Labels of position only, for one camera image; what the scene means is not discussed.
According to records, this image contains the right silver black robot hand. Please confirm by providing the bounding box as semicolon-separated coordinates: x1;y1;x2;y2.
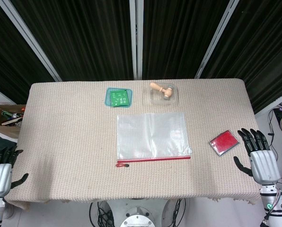
233;128;281;185

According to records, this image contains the clear zip bag red seal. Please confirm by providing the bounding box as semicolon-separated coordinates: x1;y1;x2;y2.
116;112;194;163

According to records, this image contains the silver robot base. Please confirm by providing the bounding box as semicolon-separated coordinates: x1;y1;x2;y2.
119;205;156;227

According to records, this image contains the red ink pad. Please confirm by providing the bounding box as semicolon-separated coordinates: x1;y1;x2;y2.
208;130;240;157

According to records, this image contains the cardboard box with clutter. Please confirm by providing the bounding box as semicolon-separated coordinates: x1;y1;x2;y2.
0;104;27;139

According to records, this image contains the beige waffle tablecloth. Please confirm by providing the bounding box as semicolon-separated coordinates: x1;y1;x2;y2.
4;78;262;210

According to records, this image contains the clear plastic container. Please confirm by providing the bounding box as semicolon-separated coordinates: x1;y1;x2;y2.
143;83;180;106

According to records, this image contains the green card packet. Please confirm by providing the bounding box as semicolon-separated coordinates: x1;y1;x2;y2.
109;89;129;107

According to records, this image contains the teal plastic tray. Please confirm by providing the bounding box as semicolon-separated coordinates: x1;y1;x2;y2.
104;87;134;109

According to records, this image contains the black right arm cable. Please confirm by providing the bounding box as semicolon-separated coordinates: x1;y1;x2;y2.
263;186;282;225

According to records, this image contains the black cable bundle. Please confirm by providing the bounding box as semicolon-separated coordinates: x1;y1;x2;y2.
88;201;115;227
161;198;187;227

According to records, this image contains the aluminium frame post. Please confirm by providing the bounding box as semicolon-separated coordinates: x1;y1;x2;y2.
129;0;144;80
0;0;62;82
194;0;240;79

